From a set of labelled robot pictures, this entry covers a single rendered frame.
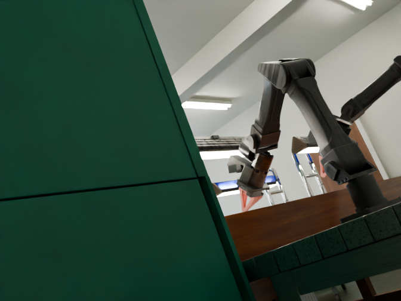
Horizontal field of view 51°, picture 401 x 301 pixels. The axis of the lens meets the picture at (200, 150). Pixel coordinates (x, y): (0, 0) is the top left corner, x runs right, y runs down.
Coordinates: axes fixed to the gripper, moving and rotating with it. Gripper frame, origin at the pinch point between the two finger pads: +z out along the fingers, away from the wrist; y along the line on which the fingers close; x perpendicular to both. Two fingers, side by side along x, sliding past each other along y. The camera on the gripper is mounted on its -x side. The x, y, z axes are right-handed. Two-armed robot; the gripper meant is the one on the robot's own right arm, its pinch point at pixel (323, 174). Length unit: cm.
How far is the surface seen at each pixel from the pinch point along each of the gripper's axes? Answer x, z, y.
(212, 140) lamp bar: -28.4, -2.0, 33.9
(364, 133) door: -142, 42, -436
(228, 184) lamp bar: -64, 41, -39
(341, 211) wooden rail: 20.8, -0.8, 29.4
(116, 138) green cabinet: 6, -18, 104
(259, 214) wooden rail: 17, -4, 68
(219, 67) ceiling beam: -247, 5, -222
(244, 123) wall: -344, 107, -448
